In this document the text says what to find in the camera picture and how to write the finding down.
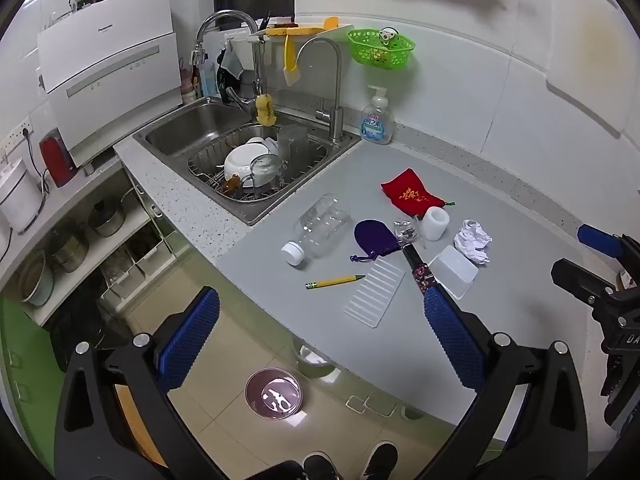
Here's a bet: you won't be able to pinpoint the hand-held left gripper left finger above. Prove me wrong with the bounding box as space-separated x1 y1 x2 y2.
54 286 236 480

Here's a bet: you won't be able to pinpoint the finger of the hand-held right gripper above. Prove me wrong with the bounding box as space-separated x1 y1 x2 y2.
550 258 618 311
576 224 626 261

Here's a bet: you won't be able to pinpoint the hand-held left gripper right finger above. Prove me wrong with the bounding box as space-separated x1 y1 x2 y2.
422 287 587 480

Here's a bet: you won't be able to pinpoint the white plastic box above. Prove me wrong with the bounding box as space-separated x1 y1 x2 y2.
428 245 480 301

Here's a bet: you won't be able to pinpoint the white ribbed tray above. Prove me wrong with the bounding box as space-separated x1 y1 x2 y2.
343 260 405 329

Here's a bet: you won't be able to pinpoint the purple trash bin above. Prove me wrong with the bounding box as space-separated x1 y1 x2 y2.
244 367 304 420

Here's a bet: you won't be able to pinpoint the white paper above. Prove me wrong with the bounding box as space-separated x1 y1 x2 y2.
454 219 492 265

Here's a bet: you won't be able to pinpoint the white foam cylinder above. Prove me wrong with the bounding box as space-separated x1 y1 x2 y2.
419 206 449 242

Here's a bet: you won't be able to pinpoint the clear plastic bag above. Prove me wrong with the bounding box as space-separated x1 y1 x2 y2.
393 216 426 250

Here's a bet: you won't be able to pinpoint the purple drawstring pouch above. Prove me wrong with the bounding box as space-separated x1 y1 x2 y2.
350 219 401 262

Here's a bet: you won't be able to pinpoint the yellow pencil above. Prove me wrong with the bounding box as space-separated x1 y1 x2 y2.
306 274 366 290

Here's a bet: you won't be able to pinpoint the red drawstring pouch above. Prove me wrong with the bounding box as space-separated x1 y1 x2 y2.
381 168 457 218

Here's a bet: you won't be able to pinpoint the clear plastic bottle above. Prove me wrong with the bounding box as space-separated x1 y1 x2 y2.
281 193 351 267

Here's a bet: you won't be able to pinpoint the white storage bins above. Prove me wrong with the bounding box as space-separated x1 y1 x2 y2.
100 230 177 302

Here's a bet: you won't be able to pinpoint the brown cardboard piece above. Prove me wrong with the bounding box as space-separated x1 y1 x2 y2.
112 382 168 467

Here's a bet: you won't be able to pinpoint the white round container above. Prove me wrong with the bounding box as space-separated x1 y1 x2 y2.
292 342 342 381

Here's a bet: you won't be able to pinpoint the person's black right shoe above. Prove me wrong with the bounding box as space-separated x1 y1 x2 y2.
362 441 399 480

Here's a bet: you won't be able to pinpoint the person's black shoe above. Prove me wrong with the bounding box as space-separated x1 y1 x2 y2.
302 452 336 480
362 441 399 480

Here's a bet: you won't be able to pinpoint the steel pot with lid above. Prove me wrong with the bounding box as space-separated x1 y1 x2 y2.
87 200 126 237

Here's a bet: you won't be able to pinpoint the pale green basin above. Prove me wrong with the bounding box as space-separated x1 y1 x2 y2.
19 250 55 307

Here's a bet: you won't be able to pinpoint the green cabinet door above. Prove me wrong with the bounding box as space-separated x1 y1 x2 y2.
0 296 61 473

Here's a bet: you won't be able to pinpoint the person's black left shoe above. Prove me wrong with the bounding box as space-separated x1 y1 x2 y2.
302 452 336 480

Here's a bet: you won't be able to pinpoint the white bowl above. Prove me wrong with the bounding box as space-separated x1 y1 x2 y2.
223 142 273 181

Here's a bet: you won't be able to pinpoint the white shelf unit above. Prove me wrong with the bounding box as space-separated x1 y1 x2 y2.
0 157 177 326

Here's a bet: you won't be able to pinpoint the stainless steel sink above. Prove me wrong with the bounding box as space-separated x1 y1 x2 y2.
132 97 362 226

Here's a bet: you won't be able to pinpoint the tall clear glass container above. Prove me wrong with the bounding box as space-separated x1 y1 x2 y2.
276 125 311 171

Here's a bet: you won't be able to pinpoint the white rice cooker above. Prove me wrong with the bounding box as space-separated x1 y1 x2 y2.
0 157 43 233

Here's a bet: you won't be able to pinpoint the red kettle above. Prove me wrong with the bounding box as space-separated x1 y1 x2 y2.
39 130 78 188

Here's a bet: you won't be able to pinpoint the clear hand soap bottle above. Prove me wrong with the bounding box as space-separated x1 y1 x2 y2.
361 84 396 146

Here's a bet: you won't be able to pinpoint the yellow loofah sponge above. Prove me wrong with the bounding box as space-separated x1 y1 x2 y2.
255 93 277 126

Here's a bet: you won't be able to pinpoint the steel gooseneck faucet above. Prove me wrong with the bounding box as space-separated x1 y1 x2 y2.
296 36 346 143

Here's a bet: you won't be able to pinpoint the dark hanging cloth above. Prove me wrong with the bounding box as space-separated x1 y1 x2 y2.
216 47 247 93

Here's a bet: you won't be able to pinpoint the white countertop dishwasher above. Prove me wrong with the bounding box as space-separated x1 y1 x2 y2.
37 0 183 168

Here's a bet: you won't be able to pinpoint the green plastic basket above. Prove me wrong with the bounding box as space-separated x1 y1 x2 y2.
346 27 417 70

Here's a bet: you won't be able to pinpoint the yellow plastic brush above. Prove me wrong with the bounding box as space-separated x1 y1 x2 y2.
267 16 342 86

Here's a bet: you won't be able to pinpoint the tall chrome spring faucet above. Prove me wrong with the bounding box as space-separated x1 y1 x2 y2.
190 9 273 116

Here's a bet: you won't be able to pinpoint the white wire floor rack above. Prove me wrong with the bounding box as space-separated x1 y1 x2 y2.
345 395 399 417

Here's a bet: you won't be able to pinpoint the wire dish rack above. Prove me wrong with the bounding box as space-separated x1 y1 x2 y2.
188 127 331 204

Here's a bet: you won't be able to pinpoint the white wall socket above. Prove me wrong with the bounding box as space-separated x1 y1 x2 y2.
0 120 33 150

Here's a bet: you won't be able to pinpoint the white wall rack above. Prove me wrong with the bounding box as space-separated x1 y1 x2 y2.
225 22 356 46

